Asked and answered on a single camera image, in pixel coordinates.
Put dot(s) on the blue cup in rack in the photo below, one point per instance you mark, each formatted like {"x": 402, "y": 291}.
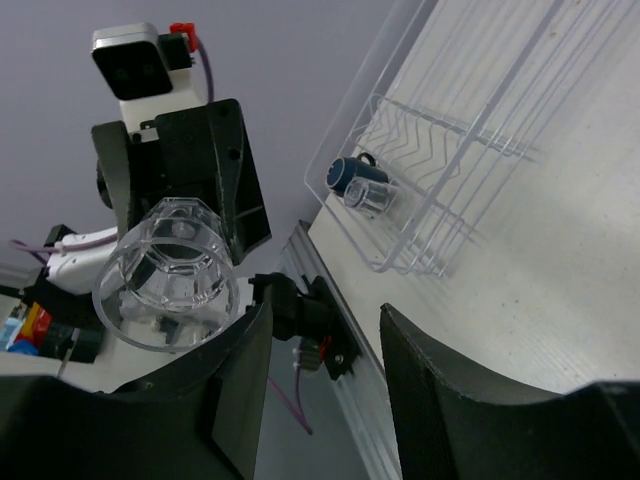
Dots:
{"x": 344, "y": 169}

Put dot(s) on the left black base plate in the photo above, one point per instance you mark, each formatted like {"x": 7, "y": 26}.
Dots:
{"x": 320, "y": 318}

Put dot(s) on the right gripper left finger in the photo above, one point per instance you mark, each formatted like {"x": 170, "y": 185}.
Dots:
{"x": 198, "y": 417}

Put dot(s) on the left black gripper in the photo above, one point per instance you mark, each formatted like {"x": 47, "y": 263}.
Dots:
{"x": 200, "y": 152}

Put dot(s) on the clear glass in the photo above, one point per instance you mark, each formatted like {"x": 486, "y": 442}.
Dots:
{"x": 370, "y": 198}
{"x": 169, "y": 284}

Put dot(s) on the clear wire dish rack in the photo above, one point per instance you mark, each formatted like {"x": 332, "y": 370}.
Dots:
{"x": 472, "y": 92}

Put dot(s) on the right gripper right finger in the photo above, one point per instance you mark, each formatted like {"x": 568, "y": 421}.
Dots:
{"x": 456, "y": 419}

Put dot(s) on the aluminium mounting rail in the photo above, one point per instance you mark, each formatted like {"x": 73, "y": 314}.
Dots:
{"x": 358, "y": 377}

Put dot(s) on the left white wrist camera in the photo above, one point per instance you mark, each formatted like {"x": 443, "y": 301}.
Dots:
{"x": 151, "y": 73}

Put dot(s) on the colourful items in background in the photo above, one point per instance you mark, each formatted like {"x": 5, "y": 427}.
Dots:
{"x": 25, "y": 329}

